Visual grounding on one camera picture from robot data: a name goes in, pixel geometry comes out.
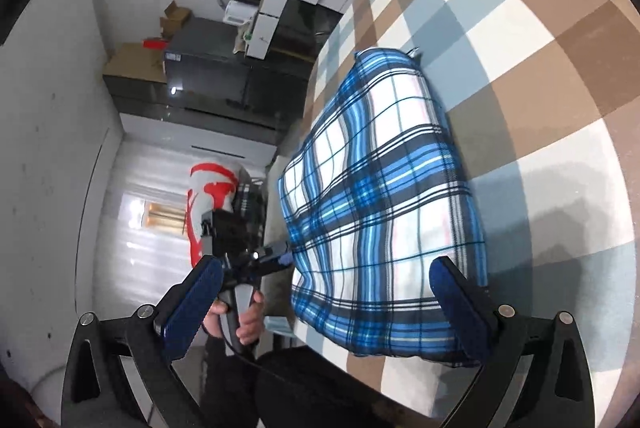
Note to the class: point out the dark grey refrigerator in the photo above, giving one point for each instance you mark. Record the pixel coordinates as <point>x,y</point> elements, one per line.
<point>225,52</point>

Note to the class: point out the blue white plaid shirt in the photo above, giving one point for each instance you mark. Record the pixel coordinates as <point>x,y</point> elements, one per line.
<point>380,208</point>

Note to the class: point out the red packet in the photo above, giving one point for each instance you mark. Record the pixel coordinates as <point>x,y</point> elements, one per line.
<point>154,44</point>

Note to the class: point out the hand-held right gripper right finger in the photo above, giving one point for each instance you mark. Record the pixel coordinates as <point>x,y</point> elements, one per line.
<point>462,308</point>

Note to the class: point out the person's left hand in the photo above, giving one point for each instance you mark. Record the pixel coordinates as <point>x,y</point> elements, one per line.
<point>250,323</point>

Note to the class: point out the person's black clothing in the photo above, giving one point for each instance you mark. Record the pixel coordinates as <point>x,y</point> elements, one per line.
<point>320,388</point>

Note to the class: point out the open cardboard box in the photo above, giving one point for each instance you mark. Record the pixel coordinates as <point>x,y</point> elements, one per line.
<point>175,20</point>

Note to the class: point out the person's left forearm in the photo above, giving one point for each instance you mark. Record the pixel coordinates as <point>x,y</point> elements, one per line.
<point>225,388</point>

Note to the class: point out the dark plaid cloth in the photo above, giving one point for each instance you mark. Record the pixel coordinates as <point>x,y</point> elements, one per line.
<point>247,198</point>

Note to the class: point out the grey garment with red print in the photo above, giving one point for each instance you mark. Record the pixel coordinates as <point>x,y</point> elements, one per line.
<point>207,193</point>

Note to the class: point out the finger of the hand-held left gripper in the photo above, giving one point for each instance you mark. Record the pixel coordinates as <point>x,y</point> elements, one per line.
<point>275,258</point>

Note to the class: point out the white curtain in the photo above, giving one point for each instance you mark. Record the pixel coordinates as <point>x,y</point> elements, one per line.
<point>140,268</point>

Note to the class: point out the large flat cardboard box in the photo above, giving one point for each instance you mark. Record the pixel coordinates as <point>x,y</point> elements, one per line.
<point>132,62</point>

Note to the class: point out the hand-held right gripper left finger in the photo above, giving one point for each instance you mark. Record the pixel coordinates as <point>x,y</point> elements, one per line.
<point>192,308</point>

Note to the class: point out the dark glossy wardrobe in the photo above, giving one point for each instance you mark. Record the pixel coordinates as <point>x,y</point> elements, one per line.
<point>200,117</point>

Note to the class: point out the white electric kettle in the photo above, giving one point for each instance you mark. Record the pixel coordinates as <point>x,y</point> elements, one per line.
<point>240,12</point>

